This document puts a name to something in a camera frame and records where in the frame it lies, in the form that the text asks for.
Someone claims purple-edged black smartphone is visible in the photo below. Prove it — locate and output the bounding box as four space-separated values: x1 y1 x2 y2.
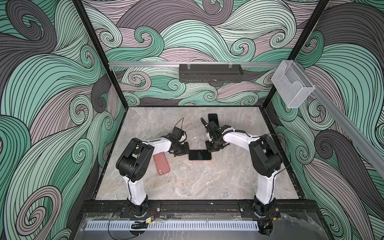
189 150 212 161

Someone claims black phone case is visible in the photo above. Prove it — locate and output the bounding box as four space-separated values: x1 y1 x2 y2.
208 114 219 126

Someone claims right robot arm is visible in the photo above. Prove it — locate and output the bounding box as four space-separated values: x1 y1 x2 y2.
201 118 282 213

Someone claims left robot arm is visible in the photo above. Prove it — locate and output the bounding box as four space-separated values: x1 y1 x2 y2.
116 127 190 215

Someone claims pink phone case near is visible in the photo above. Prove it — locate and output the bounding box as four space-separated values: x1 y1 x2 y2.
154 153 171 176

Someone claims black wall tray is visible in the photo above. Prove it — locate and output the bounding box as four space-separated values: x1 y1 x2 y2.
179 64 244 84

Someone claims clear acrylic wall holder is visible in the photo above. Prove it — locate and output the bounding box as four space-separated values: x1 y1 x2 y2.
271 60 315 109

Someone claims aluminium wall rail back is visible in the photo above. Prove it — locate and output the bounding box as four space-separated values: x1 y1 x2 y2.
108 61 280 68

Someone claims aluminium wall rail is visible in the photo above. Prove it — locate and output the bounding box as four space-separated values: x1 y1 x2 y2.
295 62 384 177
108 61 280 68

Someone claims white slotted cable duct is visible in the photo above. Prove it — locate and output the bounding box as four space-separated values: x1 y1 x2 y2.
85 220 259 232

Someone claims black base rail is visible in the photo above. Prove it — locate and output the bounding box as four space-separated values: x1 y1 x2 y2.
80 199 319 214

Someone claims aluminium wall rail right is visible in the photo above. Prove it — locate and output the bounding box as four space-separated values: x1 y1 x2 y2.
295 62 384 177

